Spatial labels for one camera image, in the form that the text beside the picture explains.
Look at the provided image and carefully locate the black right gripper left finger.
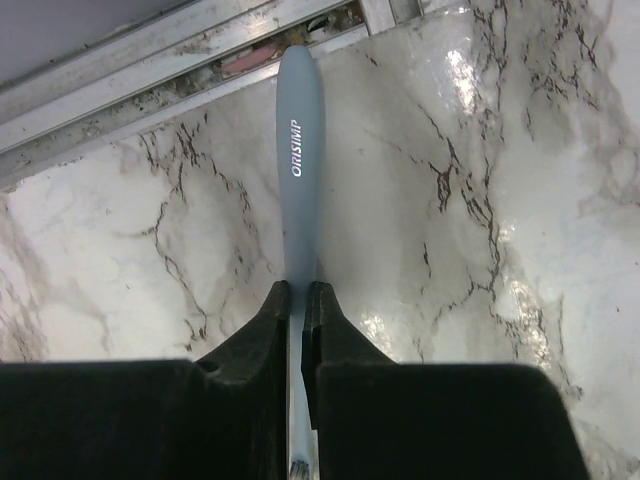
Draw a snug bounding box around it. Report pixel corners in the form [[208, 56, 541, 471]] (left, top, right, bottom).
[[197, 281, 291, 479]]

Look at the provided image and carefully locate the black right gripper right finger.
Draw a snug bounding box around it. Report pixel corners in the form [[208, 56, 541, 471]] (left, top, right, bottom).
[[302, 280, 396, 480]]

